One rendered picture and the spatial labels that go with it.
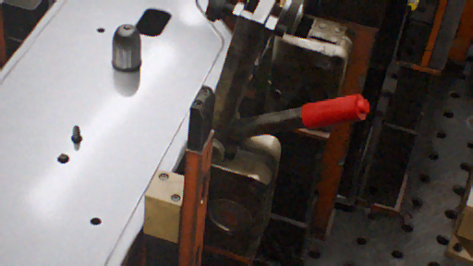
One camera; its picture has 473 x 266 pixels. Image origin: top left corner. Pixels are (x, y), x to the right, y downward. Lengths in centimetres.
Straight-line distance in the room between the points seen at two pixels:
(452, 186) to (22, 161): 68
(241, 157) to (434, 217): 52
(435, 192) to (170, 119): 52
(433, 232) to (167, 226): 57
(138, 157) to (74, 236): 11
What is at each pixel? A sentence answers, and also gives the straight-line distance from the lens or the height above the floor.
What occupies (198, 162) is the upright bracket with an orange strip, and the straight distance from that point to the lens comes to 71.
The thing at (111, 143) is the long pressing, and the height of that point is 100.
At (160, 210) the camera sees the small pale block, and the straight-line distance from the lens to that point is 80.
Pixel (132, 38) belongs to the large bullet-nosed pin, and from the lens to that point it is 98.
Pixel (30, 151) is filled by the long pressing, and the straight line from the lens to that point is 92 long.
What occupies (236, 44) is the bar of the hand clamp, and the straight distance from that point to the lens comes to 75.
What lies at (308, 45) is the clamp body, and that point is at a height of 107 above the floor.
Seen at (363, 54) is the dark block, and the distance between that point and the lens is 103.
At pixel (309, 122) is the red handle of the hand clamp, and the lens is 79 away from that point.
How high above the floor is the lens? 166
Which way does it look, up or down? 45 degrees down
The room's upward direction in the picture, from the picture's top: 7 degrees clockwise
